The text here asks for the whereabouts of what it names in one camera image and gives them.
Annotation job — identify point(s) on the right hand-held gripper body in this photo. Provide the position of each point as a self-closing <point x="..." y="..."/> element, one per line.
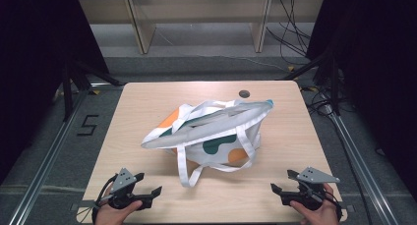
<point x="309" y="185"/>

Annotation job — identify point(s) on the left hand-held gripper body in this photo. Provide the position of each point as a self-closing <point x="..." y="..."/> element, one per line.
<point x="124" y="182"/>

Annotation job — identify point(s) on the white tote bag orange green patches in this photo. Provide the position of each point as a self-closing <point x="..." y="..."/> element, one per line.
<point x="209" y="126"/>

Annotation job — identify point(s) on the person's right hand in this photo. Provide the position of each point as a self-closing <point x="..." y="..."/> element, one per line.
<point x="319" y="215"/>

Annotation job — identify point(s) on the person's left hand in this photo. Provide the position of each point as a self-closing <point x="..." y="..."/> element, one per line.
<point x="114" y="215"/>

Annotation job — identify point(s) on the yellow floor tape piece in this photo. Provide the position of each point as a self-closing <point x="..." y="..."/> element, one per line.
<point x="95" y="91"/>
<point x="312" y="88"/>
<point x="291" y="68"/>

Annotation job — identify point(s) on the black metal stand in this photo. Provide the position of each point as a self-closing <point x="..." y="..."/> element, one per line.
<point x="68" y="94"/>
<point x="333" y="87"/>

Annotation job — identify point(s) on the dark curtain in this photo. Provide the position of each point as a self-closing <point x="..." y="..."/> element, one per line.
<point x="39" y="54"/>
<point x="377" y="71"/>

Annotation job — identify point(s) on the light wooden bench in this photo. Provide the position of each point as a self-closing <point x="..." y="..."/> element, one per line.
<point x="196" y="9"/>

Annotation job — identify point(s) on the aluminium floor rail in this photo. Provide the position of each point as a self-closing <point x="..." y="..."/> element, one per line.
<point x="49" y="156"/>
<point x="357" y="159"/>

